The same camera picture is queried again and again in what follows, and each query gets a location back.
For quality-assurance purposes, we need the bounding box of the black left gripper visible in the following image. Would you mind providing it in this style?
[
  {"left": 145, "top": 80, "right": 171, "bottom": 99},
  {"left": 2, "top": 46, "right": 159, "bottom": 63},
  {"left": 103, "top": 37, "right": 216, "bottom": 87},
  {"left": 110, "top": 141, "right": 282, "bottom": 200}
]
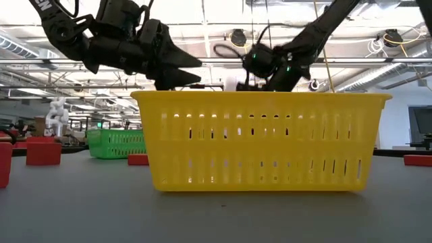
[{"left": 82, "top": 18, "right": 203, "bottom": 91}]

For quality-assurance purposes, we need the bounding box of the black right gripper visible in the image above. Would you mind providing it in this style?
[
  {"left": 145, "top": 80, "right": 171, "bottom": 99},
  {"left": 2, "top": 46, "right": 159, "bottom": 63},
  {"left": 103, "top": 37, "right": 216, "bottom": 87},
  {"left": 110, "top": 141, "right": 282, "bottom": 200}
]
[{"left": 236, "top": 43, "right": 311, "bottom": 92}]

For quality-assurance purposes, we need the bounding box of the red rectangular block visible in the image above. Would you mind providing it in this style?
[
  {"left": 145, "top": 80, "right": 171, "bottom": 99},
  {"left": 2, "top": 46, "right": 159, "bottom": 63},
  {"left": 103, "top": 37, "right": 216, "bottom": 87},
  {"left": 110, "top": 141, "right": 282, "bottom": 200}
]
[
  {"left": 127, "top": 153, "right": 150, "bottom": 167},
  {"left": 0, "top": 141, "right": 14, "bottom": 189},
  {"left": 403, "top": 154, "right": 432, "bottom": 167}
]

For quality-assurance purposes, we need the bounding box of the small red cube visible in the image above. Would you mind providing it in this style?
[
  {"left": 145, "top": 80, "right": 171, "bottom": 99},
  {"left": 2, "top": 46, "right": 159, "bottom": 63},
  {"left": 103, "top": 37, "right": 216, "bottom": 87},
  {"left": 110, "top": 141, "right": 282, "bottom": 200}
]
[{"left": 26, "top": 136, "right": 63, "bottom": 167}]

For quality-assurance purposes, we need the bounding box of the yellow plastic basket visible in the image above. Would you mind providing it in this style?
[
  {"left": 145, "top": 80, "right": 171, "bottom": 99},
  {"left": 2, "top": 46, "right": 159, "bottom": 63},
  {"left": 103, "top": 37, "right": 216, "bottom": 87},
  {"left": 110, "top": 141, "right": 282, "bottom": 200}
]
[{"left": 130, "top": 90, "right": 394, "bottom": 192}]

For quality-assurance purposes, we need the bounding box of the green plastic basket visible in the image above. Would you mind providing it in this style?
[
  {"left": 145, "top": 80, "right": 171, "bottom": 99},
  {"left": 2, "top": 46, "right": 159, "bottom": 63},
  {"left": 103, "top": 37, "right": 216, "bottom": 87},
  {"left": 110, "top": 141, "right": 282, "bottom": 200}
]
[{"left": 86, "top": 129, "right": 148, "bottom": 160}]

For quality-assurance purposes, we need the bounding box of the white robot figure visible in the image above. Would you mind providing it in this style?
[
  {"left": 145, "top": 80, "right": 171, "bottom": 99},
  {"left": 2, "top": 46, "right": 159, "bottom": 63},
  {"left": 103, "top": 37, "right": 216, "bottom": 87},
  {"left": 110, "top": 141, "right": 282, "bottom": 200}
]
[{"left": 45, "top": 97, "right": 70, "bottom": 138}]

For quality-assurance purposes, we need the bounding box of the small cardboard box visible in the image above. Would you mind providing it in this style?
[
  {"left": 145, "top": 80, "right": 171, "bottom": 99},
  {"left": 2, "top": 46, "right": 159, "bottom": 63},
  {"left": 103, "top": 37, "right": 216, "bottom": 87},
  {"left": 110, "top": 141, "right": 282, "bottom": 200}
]
[{"left": 33, "top": 116, "right": 48, "bottom": 138}]

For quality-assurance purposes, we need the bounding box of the dark computer monitor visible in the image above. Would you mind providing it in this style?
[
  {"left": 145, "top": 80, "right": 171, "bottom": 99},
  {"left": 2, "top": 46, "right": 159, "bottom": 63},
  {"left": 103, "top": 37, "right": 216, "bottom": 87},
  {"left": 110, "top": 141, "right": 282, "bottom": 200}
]
[{"left": 407, "top": 105, "right": 432, "bottom": 136}]

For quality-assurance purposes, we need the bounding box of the black ceiling cable reel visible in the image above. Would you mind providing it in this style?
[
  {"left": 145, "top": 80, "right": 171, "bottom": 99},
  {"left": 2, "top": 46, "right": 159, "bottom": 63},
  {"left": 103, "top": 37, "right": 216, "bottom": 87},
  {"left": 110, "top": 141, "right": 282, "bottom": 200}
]
[
  {"left": 231, "top": 28, "right": 248, "bottom": 48},
  {"left": 383, "top": 28, "right": 404, "bottom": 48}
]

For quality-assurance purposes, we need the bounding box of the yellow hanging cable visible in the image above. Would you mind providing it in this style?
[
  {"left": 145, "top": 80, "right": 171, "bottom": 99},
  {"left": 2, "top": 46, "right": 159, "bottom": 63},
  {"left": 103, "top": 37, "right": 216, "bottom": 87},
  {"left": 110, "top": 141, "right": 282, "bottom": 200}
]
[{"left": 312, "top": 0, "right": 337, "bottom": 92}]

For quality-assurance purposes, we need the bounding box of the black aluminium rig frame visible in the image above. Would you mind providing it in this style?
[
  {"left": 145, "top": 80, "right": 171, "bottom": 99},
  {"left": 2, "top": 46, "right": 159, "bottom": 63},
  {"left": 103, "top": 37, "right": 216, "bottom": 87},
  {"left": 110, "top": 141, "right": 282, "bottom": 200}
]
[{"left": 11, "top": 144, "right": 432, "bottom": 158}]

